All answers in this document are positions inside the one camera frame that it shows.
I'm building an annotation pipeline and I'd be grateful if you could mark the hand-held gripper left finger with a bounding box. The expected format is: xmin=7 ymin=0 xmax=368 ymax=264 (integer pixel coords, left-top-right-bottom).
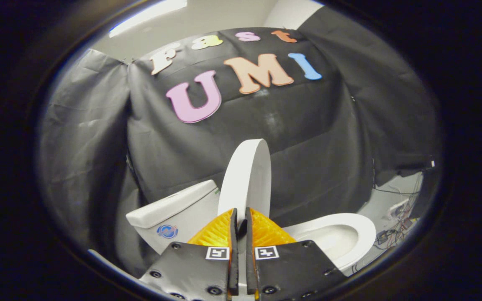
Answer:
xmin=138 ymin=208 xmax=240 ymax=301

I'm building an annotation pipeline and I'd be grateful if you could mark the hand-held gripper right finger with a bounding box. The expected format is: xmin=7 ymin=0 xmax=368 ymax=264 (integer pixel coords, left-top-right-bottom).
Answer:
xmin=245 ymin=207 xmax=348 ymax=301

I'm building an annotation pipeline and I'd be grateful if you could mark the white toilet lid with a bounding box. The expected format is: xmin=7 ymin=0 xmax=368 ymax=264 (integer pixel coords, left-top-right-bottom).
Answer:
xmin=218 ymin=138 xmax=272 ymax=223

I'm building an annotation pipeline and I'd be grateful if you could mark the black backdrop cloth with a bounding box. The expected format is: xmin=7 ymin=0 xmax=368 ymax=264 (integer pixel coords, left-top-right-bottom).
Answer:
xmin=37 ymin=6 xmax=441 ymax=277

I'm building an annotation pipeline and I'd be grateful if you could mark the tangle of thin cables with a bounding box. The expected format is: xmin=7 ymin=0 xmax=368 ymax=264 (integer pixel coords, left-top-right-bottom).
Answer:
xmin=352 ymin=184 xmax=425 ymax=274

